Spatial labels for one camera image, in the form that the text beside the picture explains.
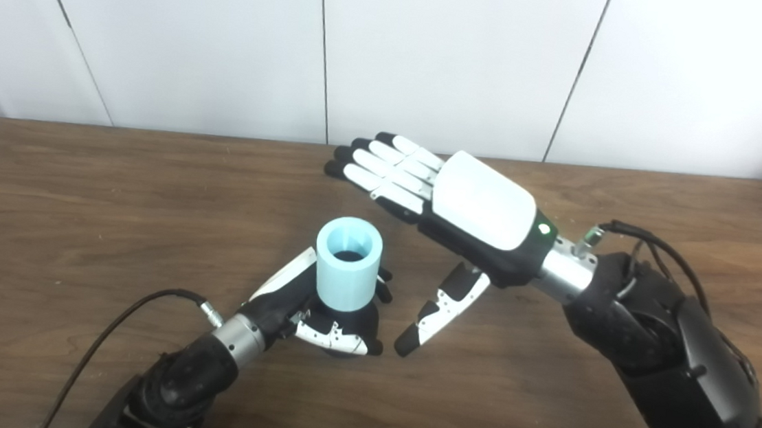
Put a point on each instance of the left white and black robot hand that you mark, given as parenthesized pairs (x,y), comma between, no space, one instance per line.
(284,295)

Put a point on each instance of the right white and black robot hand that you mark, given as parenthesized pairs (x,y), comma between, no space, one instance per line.
(485,209)

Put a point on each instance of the black nozzle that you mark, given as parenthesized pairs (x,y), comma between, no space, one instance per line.
(350,328)

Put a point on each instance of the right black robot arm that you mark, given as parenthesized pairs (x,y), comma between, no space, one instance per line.
(678,364)

